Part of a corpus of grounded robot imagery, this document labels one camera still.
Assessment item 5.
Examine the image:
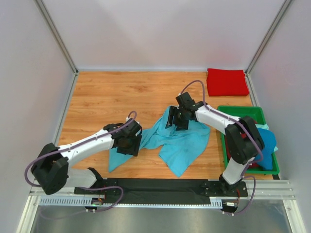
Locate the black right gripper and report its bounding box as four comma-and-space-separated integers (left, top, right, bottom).
165, 106, 189, 132

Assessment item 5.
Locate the light blue t-shirt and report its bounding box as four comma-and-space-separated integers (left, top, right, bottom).
108, 108, 210, 178

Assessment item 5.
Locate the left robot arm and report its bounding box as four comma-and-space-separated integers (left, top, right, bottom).
31, 120, 142, 195

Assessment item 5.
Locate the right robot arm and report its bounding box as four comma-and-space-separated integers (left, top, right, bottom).
166, 101, 264, 196

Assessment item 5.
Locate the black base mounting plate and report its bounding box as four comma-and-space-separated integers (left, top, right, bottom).
74, 178, 249, 205

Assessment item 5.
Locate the folded red t-shirt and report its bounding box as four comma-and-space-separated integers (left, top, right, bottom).
207, 68, 249, 97

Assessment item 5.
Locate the green plastic bin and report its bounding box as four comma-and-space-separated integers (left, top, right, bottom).
217, 105, 279, 175

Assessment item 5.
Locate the mint green t-shirt in bin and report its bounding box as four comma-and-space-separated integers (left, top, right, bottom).
256, 124, 269, 130

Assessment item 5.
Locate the dark red t-shirt in bin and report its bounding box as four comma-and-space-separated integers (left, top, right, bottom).
225, 123, 258, 168

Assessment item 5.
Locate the blue t-shirt in bin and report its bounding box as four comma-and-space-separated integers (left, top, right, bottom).
257, 128, 276, 170

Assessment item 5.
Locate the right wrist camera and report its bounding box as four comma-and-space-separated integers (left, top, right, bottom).
176, 92, 196, 108

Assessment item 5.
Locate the slotted cable duct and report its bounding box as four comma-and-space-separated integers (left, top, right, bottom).
38, 196, 223, 208

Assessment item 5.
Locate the right aluminium corner post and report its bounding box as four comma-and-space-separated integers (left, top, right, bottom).
244, 0, 294, 75

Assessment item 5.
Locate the aluminium corner post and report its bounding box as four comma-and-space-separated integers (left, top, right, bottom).
244, 0, 294, 75
34, 0, 78, 74

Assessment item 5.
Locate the left aluminium corner post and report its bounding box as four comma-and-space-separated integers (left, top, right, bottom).
34, 0, 78, 74

